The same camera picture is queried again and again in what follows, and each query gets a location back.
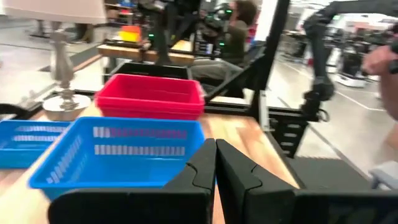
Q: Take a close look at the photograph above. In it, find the silver metal bracket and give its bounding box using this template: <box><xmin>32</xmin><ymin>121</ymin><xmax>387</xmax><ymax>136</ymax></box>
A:
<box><xmin>258</xmin><ymin>90</ymin><xmax>271</xmax><ymax>131</ymax></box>

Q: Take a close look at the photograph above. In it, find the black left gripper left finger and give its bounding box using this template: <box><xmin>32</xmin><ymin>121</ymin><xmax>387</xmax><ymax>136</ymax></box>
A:
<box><xmin>47</xmin><ymin>138</ymin><xmax>218</xmax><ymax>224</ymax></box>

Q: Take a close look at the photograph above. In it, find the red plastic basket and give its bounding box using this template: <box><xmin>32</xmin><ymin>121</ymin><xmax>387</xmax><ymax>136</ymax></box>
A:
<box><xmin>95</xmin><ymin>101</ymin><xmax>206</xmax><ymax>110</ymax></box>
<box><xmin>96</xmin><ymin>107</ymin><xmax>205</xmax><ymax>121</ymax></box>
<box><xmin>95</xmin><ymin>73</ymin><xmax>206</xmax><ymax>105</ymax></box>

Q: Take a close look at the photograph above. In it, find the person's hand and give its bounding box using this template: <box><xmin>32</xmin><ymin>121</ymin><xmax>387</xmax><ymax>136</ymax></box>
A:
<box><xmin>362</xmin><ymin>45</ymin><xmax>398</xmax><ymax>77</ymax></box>

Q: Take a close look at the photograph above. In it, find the silver lamp with white shade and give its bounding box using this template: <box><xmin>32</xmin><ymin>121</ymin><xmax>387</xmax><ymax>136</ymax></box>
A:
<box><xmin>0</xmin><ymin>0</ymin><xmax>108</xmax><ymax>122</ymax></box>

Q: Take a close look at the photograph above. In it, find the person's forearm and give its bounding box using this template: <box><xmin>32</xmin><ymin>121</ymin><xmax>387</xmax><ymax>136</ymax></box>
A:
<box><xmin>377</xmin><ymin>73</ymin><xmax>398</xmax><ymax>122</ymax></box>

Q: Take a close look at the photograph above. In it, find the black metal table frame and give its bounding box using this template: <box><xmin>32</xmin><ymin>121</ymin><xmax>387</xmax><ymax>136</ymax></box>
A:
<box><xmin>203</xmin><ymin>0</ymin><xmax>371</xmax><ymax>190</ymax></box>

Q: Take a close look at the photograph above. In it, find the black plastic basket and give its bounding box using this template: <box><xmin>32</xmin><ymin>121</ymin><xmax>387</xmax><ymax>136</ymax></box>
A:
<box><xmin>110</xmin><ymin>62</ymin><xmax>192</xmax><ymax>80</ymax></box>

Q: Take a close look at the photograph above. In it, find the blue plastic basket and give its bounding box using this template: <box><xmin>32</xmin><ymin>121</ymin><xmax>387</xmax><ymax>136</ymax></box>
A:
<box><xmin>0</xmin><ymin>119</ymin><xmax>72</xmax><ymax>169</ymax></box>
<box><xmin>28</xmin><ymin>116</ymin><xmax>206</xmax><ymax>200</ymax></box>

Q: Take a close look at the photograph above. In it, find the yellow orange box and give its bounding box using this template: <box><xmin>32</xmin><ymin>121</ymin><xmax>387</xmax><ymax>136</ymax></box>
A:
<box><xmin>119</xmin><ymin>25</ymin><xmax>142</xmax><ymax>44</ymax></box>

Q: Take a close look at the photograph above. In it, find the wooden background table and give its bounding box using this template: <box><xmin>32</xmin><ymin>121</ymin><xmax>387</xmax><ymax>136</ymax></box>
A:
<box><xmin>96</xmin><ymin>39</ymin><xmax>196</xmax><ymax>67</ymax></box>

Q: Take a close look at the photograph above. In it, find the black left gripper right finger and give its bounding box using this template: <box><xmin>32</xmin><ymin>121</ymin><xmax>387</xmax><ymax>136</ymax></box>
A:
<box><xmin>216</xmin><ymin>138</ymin><xmax>398</xmax><ymax>224</ymax></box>

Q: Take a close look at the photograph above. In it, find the person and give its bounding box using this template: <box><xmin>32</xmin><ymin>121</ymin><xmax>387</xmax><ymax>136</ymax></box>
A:
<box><xmin>189</xmin><ymin>0</ymin><xmax>259</xmax><ymax>80</ymax></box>

